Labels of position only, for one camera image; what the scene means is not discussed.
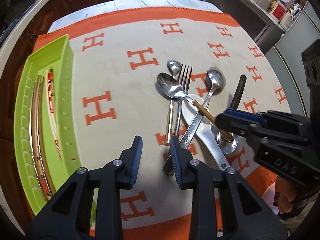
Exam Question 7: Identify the wooden handled steel spoon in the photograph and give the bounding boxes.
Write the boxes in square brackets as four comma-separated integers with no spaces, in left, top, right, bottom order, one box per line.
[157,69,223,127]

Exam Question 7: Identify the steel fork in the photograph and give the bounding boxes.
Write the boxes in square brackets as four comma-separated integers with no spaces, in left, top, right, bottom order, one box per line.
[157,73,187,177]

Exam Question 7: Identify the dark handled ladle spoon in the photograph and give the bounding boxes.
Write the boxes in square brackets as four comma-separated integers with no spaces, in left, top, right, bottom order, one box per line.
[216,74,247,155]

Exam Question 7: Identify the small steel spoon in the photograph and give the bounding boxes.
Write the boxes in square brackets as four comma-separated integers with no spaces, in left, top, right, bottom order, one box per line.
[164,60,183,146]

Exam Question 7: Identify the brown wooden chopstick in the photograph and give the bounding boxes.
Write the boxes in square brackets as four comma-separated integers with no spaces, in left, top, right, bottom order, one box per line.
[37,76,55,202]

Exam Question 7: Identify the large steel spoon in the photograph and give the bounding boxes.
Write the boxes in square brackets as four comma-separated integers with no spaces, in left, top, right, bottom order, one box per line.
[180,68,224,149]

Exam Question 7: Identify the orange beige H-pattern cloth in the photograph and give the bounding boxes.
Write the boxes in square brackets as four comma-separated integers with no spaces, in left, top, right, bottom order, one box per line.
[32,6,292,240]

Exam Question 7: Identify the white ceramic spoon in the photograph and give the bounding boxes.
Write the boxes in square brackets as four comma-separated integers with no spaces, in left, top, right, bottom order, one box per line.
[182,94,230,171]

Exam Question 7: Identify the steel metal chopstick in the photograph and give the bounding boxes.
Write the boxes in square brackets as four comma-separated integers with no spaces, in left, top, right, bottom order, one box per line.
[29,75,44,190]

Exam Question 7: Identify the person right hand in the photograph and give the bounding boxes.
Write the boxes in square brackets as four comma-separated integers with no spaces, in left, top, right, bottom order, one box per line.
[276,177,297,214]

